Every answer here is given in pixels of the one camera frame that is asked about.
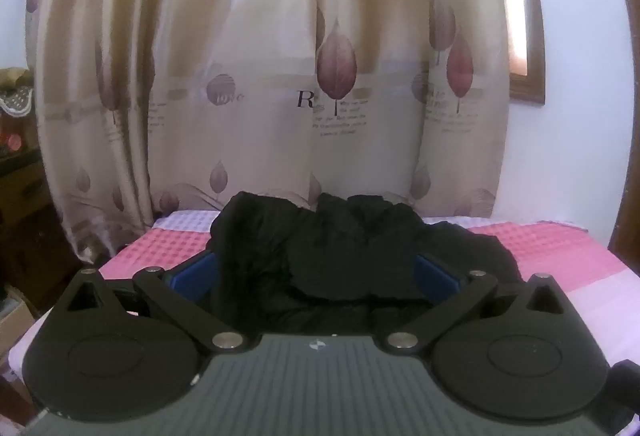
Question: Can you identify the black jacket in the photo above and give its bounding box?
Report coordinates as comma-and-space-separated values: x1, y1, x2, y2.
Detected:
209, 191, 523, 337

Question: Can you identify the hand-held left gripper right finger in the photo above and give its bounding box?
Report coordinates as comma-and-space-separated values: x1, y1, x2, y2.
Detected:
385, 252, 567, 355

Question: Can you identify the cardboard box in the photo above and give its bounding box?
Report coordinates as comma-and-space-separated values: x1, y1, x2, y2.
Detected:
0, 298, 43, 347

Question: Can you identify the pink checked bed sheet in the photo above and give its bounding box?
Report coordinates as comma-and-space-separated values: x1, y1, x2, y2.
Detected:
0, 210, 640, 422

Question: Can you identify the wooden cabinet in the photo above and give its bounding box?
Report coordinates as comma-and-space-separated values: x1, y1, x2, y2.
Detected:
0, 161, 76, 311

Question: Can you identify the beige leaf print curtain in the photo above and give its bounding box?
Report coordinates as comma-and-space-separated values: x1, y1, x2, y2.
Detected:
25, 0, 543, 261

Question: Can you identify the wooden window frame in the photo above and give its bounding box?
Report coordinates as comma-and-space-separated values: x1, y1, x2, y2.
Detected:
507, 0, 547, 105

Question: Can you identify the brown wooden furniture edge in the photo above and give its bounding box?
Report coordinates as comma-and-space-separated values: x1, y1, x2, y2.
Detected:
597, 0, 640, 251

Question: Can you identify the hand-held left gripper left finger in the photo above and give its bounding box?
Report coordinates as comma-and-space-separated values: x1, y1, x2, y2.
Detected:
62, 250, 248, 353

